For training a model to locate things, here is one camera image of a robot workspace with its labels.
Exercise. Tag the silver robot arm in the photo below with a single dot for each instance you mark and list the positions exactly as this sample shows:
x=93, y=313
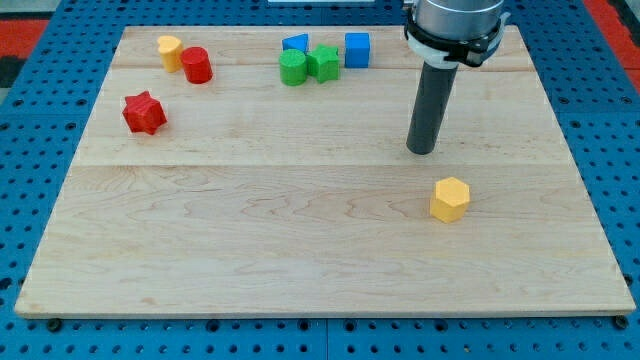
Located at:
x=447, y=33

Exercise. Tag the green star block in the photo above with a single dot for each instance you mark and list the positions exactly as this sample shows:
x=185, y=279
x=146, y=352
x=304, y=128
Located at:
x=323, y=63

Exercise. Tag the yellow hexagon block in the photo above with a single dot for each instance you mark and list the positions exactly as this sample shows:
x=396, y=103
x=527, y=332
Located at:
x=449, y=200

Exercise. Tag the red star block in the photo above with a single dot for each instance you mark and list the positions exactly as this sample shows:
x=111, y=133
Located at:
x=143, y=113

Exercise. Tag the wooden board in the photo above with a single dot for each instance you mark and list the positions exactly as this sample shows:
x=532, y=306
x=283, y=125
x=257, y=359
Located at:
x=260, y=200

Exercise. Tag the green cylinder block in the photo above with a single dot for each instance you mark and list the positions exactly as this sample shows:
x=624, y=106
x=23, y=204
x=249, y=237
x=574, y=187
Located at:
x=293, y=67

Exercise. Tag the blue triangle block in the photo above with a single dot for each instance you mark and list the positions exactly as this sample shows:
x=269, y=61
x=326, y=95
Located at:
x=298, y=42

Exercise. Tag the blue cube block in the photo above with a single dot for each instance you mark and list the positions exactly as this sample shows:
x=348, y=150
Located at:
x=357, y=50

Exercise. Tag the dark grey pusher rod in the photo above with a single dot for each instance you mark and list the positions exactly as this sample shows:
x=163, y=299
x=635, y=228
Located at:
x=433, y=92

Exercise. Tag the red cylinder block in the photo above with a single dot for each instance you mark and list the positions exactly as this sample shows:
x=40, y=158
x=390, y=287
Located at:
x=196, y=64

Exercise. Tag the yellow heart block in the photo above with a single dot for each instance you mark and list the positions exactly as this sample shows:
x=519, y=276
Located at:
x=170, y=49

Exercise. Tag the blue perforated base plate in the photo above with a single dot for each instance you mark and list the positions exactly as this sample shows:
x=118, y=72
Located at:
x=592, y=90

